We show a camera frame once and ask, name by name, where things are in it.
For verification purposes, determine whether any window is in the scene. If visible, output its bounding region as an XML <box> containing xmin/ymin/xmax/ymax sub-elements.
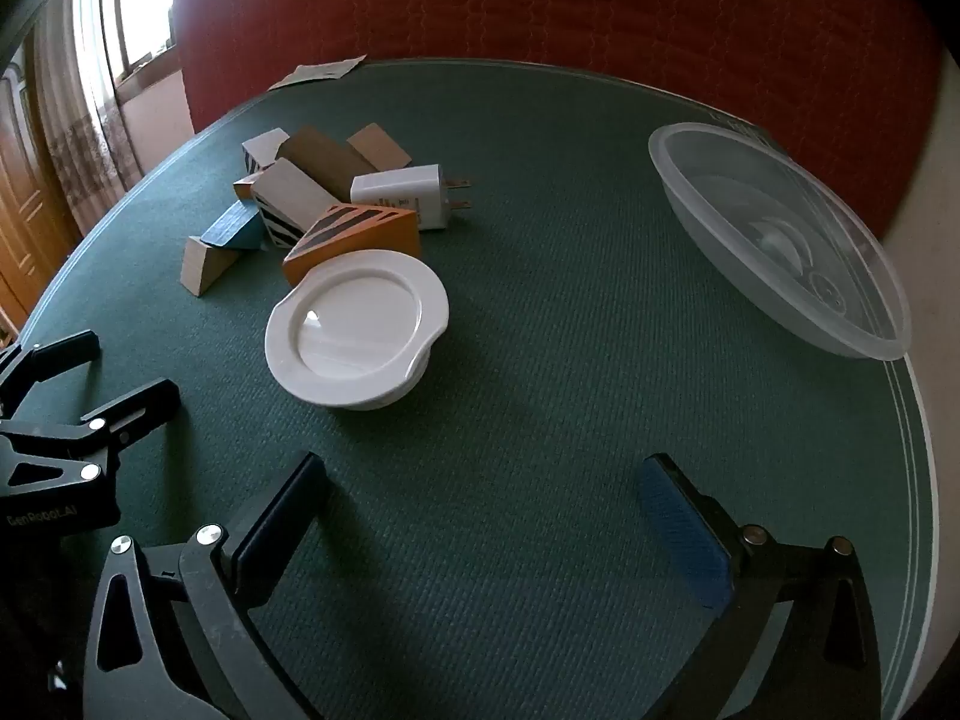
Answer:
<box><xmin>97</xmin><ymin>0</ymin><xmax>182</xmax><ymax>85</ymax></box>

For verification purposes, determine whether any tan wooden block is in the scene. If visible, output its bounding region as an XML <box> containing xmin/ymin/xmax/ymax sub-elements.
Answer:
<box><xmin>346</xmin><ymin>124</ymin><xmax>414</xmax><ymax>170</ymax></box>

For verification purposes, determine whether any paper label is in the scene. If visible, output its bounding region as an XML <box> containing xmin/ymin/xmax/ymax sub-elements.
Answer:
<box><xmin>268</xmin><ymin>55</ymin><xmax>368</xmax><ymax>92</ymax></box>

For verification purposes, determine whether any wooden door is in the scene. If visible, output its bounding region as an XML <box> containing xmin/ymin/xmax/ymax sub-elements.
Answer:
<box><xmin>0</xmin><ymin>60</ymin><xmax>82</xmax><ymax>335</ymax></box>

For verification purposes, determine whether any clear plastic bowl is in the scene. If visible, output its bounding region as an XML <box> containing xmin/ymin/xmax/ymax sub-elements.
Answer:
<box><xmin>648</xmin><ymin>122</ymin><xmax>913</xmax><ymax>361</ymax></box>

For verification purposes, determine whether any red quilted panel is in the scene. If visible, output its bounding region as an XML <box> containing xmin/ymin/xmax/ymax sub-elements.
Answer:
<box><xmin>175</xmin><ymin>0</ymin><xmax>947</xmax><ymax>241</ymax></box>

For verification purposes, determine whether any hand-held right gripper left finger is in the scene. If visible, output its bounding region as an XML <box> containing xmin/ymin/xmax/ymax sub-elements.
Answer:
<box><xmin>82</xmin><ymin>452</ymin><xmax>331</xmax><ymax>720</ymax></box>

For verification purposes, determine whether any green table mat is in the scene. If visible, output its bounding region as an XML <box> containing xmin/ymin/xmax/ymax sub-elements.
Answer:
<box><xmin>15</xmin><ymin>56</ymin><xmax>940</xmax><ymax>720</ymax></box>

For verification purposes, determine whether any white black striped block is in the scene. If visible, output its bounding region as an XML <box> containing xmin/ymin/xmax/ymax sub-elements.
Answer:
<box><xmin>250</xmin><ymin>160</ymin><xmax>340</xmax><ymax>249</ymax></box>

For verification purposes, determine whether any white charger plug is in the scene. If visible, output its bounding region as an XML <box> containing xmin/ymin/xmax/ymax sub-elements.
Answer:
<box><xmin>349</xmin><ymin>164</ymin><xmax>476</xmax><ymax>233</ymax></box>

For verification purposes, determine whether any orange striped triangular block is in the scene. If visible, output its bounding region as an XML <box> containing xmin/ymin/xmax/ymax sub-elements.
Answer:
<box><xmin>282</xmin><ymin>203</ymin><xmax>422</xmax><ymax>288</ymax></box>

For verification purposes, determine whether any blue wooden block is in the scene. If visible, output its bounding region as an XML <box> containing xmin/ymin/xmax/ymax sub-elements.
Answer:
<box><xmin>200</xmin><ymin>199</ymin><xmax>266</xmax><ymax>253</ymax></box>

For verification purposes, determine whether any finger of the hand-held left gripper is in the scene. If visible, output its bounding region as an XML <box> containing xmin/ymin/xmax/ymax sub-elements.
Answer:
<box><xmin>0</xmin><ymin>329</ymin><xmax>101</xmax><ymax>422</ymax></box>
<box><xmin>0</xmin><ymin>379</ymin><xmax>182</xmax><ymax>502</ymax></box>

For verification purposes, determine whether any plain wooden wedge block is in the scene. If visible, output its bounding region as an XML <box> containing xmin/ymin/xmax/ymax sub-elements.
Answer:
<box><xmin>180</xmin><ymin>235</ymin><xmax>243</xmax><ymax>299</ymax></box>

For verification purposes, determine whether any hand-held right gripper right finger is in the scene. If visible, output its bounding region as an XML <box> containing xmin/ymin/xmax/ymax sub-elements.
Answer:
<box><xmin>636</xmin><ymin>454</ymin><xmax>883</xmax><ymax>720</ymax></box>

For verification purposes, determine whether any small white striped block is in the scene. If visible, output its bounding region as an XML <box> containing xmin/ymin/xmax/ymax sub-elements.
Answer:
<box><xmin>241</xmin><ymin>130</ymin><xmax>291</xmax><ymax>176</ymax></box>

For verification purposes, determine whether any patterned curtain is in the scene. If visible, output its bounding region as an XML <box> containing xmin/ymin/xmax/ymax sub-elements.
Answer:
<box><xmin>31</xmin><ymin>0</ymin><xmax>145</xmax><ymax>241</ymax></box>

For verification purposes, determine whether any brown wooden block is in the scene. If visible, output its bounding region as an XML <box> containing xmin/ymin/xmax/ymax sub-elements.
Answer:
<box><xmin>275</xmin><ymin>127</ymin><xmax>377</xmax><ymax>194</ymax></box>

